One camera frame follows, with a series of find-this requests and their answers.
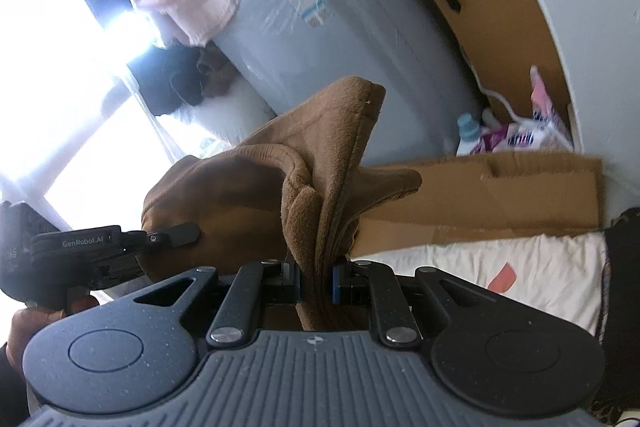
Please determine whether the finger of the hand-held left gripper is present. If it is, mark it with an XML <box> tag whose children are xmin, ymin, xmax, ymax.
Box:
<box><xmin>135</xmin><ymin>223</ymin><xmax>201</xmax><ymax>249</ymax></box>

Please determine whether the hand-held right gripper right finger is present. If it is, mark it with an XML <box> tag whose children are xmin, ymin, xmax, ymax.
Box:
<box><xmin>330</xmin><ymin>259</ymin><xmax>496</xmax><ymax>348</ymax></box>

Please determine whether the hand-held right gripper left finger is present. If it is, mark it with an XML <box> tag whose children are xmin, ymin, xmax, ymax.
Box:
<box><xmin>132</xmin><ymin>257</ymin><xmax>303</xmax><ymax>348</ymax></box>

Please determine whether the brown printed t-shirt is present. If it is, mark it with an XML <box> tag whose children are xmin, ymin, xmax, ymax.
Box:
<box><xmin>135</xmin><ymin>76</ymin><xmax>423</xmax><ymax>333</ymax></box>

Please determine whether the person's left hand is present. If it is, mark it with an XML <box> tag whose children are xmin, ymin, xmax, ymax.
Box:
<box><xmin>7</xmin><ymin>294</ymin><xmax>101</xmax><ymax>360</ymax></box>

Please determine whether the white fluffy pillow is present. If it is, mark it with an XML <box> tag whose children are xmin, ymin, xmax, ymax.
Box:
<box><xmin>192</xmin><ymin>77</ymin><xmax>278</xmax><ymax>145</ymax></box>

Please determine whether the cream bear printed blanket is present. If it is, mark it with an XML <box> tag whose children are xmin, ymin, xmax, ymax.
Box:
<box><xmin>350</xmin><ymin>232</ymin><xmax>608</xmax><ymax>338</ymax></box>

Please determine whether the dark brown garment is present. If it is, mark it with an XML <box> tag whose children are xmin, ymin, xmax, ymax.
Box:
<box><xmin>125</xmin><ymin>44</ymin><xmax>238</xmax><ymax>118</ymax></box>

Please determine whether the folded cardboard sheet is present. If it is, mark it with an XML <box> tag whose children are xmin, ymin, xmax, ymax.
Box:
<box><xmin>350</xmin><ymin>152</ymin><xmax>606</xmax><ymax>258</ymax></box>

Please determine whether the bright window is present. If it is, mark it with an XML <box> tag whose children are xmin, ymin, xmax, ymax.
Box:
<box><xmin>0</xmin><ymin>0</ymin><xmax>201</xmax><ymax>218</ymax></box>

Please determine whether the detergent bottle with teal cap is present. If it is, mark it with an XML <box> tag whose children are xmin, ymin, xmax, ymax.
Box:
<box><xmin>456</xmin><ymin>112</ymin><xmax>483</xmax><ymax>158</ymax></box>

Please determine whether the pink plastic pouch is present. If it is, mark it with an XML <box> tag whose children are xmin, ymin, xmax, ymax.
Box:
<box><xmin>529</xmin><ymin>66</ymin><xmax>566</xmax><ymax>128</ymax></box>

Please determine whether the black cloth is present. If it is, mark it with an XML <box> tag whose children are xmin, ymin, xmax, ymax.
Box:
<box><xmin>595</xmin><ymin>207</ymin><xmax>640</xmax><ymax>427</ymax></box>

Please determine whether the tall cardboard panel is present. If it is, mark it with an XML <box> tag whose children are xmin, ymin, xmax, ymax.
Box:
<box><xmin>360</xmin><ymin>0</ymin><xmax>576</xmax><ymax>152</ymax></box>

